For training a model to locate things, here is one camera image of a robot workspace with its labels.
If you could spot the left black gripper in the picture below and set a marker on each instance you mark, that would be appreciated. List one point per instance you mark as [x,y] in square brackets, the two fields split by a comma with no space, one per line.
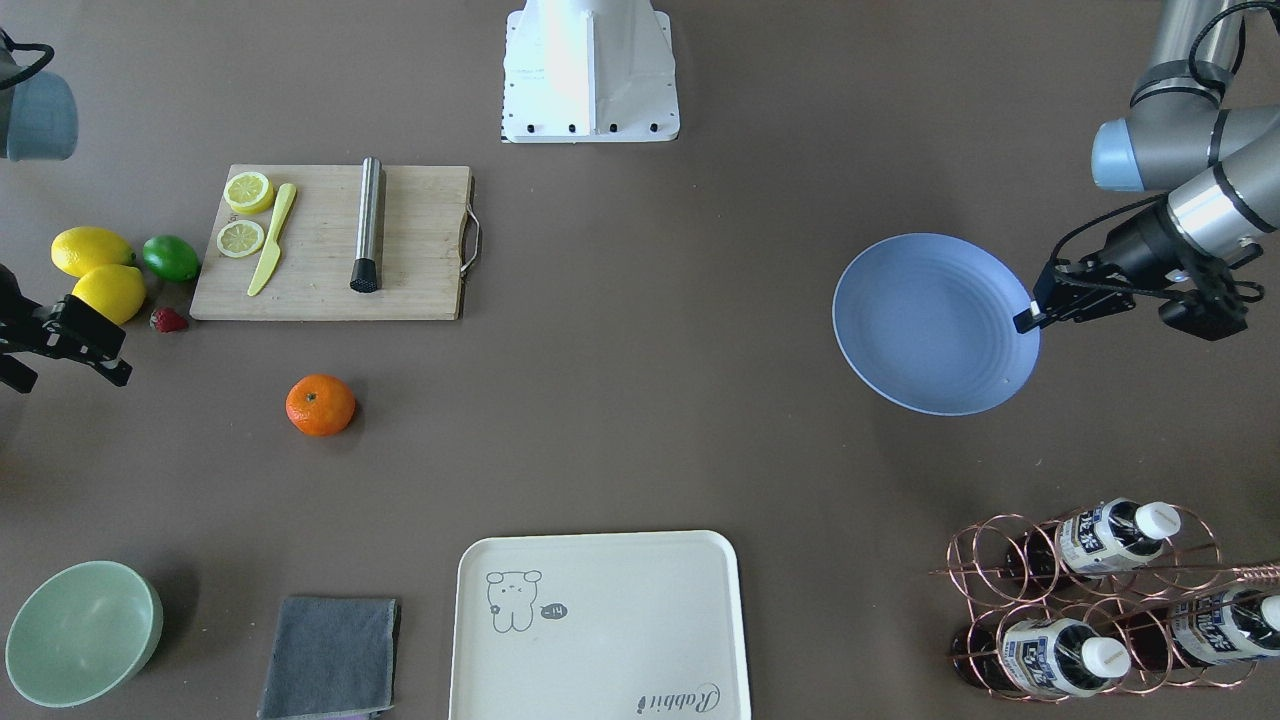
[1139,244]

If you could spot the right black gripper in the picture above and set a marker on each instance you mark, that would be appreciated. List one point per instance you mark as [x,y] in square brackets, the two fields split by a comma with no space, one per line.
[72,330]

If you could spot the tea bottle side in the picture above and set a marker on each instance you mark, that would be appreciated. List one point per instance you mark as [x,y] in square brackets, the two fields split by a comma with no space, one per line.
[1235,626]

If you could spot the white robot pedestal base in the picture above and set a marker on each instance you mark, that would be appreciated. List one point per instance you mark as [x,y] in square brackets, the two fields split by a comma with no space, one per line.
[589,72]

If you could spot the tea bottle top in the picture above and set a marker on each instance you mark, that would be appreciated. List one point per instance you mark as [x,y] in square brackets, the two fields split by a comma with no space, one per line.
[1112,537]

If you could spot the red strawberry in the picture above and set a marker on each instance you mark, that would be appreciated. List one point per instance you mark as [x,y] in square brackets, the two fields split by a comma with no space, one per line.
[167,320]

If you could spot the green lime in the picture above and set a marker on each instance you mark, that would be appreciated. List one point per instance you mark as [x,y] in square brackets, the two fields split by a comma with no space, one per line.
[171,258]

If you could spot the grey folded cloth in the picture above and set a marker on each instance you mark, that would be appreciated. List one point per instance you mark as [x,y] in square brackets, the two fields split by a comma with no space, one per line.
[332,658]

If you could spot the yellow lemon lower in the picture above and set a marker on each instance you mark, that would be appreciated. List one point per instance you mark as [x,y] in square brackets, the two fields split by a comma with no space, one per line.
[115,291]

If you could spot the yellow lemon upper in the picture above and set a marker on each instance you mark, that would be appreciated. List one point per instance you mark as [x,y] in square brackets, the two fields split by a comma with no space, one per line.
[81,249]

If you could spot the lemon half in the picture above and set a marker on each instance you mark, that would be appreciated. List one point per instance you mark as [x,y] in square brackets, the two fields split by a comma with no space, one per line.
[249,193]

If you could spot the steel muddler black tip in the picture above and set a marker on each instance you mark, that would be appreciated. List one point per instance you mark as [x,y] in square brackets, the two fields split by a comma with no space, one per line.
[366,273]

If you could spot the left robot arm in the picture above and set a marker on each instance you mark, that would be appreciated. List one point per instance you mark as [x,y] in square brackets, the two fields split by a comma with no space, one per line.
[1211,179]

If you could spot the cream rabbit tray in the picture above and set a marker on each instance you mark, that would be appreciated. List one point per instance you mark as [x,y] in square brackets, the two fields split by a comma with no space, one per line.
[643,625]

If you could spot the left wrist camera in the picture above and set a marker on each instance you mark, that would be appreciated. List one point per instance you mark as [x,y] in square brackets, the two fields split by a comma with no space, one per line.
[1216,307]

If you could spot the yellow lemon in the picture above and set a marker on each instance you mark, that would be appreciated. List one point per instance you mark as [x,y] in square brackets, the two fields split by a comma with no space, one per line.
[115,291]
[81,249]

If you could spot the tea bottle front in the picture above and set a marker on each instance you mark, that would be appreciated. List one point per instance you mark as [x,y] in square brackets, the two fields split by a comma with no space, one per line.
[1048,660]

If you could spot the green bowl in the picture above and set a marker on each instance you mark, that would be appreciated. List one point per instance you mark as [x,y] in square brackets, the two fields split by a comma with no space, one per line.
[82,633]

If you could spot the yellow plastic knife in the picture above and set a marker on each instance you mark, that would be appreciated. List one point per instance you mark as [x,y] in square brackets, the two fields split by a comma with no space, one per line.
[271,251]

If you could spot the orange fruit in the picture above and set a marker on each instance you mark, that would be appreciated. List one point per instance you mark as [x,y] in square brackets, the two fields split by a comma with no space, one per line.
[320,405]

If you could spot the tea bottle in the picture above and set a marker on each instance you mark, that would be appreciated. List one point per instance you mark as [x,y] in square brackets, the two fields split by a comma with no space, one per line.
[1048,660]
[1112,537]

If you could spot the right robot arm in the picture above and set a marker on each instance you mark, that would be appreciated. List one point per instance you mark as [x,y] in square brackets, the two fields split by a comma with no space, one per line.
[40,122]

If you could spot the blue plate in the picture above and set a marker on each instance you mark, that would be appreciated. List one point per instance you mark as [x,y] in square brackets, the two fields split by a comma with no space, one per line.
[927,321]

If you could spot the lemon slice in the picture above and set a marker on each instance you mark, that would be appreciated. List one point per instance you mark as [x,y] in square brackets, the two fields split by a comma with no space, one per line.
[240,238]

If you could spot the copper wire bottle rack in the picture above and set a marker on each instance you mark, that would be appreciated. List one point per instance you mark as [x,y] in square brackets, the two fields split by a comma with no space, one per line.
[1121,596]

